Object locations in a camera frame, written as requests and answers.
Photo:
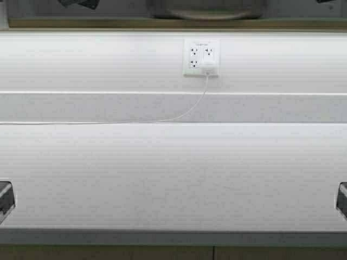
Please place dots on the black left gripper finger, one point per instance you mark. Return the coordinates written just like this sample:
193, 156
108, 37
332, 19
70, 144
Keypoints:
91, 4

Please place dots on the left top wooden drawer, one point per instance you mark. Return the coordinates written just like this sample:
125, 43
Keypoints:
105, 252

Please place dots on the large dark grey cooking pot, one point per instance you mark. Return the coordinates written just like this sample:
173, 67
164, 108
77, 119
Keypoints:
206, 10

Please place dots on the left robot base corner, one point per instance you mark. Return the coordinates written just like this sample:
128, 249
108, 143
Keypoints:
7, 199

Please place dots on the right top wooden drawer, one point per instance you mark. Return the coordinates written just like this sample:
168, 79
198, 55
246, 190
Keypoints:
278, 253

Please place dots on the white charger plug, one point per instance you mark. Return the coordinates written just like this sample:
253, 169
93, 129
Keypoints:
209, 68

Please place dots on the white wall power outlet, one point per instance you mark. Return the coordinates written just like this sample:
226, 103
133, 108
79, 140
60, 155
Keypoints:
195, 52

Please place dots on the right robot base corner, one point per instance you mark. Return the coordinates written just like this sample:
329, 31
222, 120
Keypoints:
341, 202

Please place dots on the wooden drawer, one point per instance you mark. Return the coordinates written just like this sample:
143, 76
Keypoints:
278, 253
105, 252

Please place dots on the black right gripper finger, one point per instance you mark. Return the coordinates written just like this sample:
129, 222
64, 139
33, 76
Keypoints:
323, 1

